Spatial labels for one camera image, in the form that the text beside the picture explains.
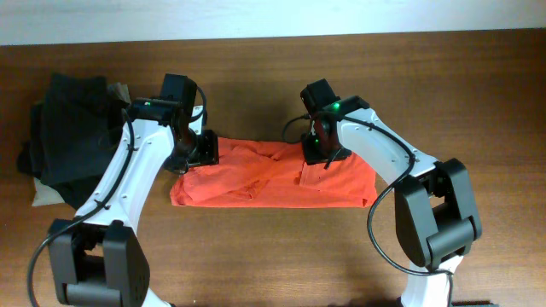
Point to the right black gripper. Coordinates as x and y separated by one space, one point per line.
318 153

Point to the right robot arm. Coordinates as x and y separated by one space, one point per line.
436 216

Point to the black folded shirt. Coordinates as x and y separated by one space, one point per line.
30 158

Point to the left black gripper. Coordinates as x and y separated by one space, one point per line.
206 149

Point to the beige folded garment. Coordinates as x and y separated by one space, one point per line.
46 195

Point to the red printed t-shirt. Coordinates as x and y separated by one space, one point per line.
274 175

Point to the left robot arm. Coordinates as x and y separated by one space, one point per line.
96 258

